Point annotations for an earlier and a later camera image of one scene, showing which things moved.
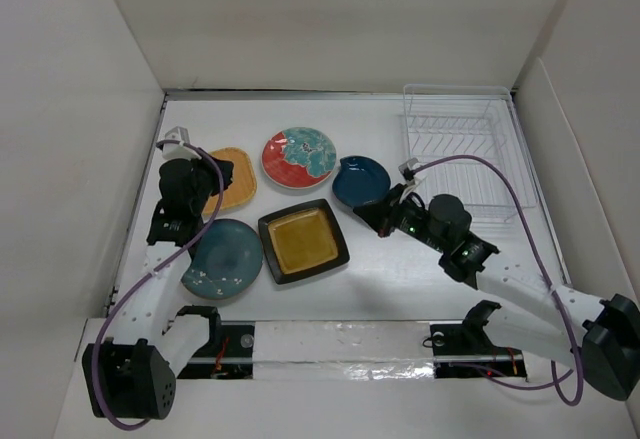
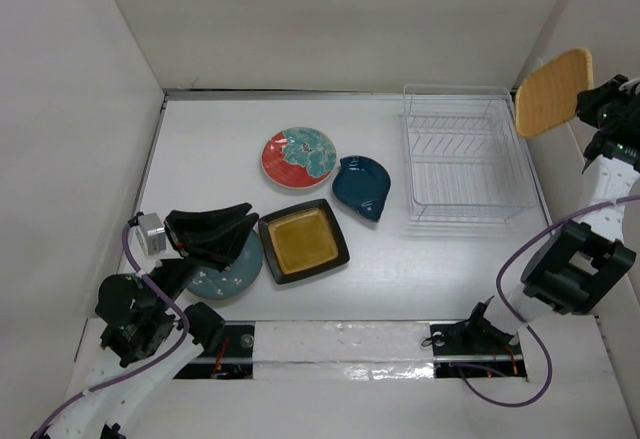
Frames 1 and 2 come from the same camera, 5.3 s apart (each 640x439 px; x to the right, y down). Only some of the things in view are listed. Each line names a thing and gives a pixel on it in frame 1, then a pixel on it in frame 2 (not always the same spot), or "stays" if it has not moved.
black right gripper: x=382 y=214 to x=588 y=99
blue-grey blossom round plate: x=226 y=260 stays
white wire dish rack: x=449 y=120 stays
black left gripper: x=209 y=166 to x=219 y=246
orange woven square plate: x=243 y=186 to x=547 y=96
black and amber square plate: x=303 y=241 stays
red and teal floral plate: x=298 y=157 stays
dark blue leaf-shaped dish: x=359 y=180 stays
